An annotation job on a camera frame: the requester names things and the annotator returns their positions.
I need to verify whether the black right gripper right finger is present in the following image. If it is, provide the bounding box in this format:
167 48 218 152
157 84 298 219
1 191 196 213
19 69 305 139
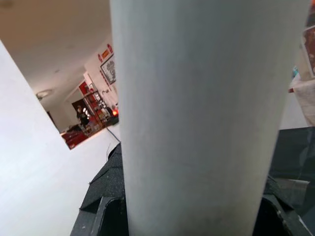
255 176 313 236

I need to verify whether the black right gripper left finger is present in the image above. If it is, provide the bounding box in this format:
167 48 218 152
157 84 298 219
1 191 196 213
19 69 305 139
70 141 130 236

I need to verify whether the white plastic table leg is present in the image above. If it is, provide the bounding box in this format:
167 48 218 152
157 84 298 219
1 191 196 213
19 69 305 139
109 0 312 236

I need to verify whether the red display shelf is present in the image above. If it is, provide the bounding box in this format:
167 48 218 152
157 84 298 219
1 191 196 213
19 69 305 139
78 81 120 131

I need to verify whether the round ceiling lamp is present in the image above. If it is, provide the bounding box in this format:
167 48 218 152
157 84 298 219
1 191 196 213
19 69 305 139
35 89 52 100

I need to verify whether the framed black white wall picture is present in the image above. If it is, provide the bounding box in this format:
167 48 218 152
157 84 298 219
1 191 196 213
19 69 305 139
99 55 118 86

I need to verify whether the red wall banner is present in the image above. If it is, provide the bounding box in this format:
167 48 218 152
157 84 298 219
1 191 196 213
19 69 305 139
97 43 114 62

